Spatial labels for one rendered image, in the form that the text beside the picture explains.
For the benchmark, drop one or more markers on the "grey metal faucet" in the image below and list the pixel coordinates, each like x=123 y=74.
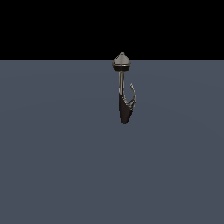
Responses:
x=122 y=81

